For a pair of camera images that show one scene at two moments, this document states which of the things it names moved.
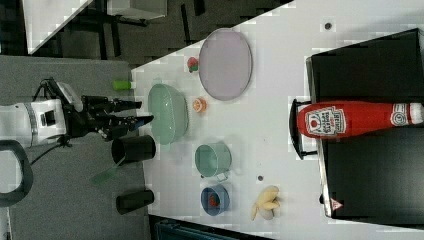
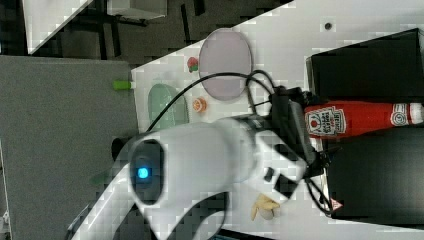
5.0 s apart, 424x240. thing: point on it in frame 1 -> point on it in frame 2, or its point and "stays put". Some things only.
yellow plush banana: [267, 200] stays put
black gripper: [89, 113] -> [289, 125]
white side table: [44, 18] stays put
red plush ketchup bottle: [339, 119] stays put
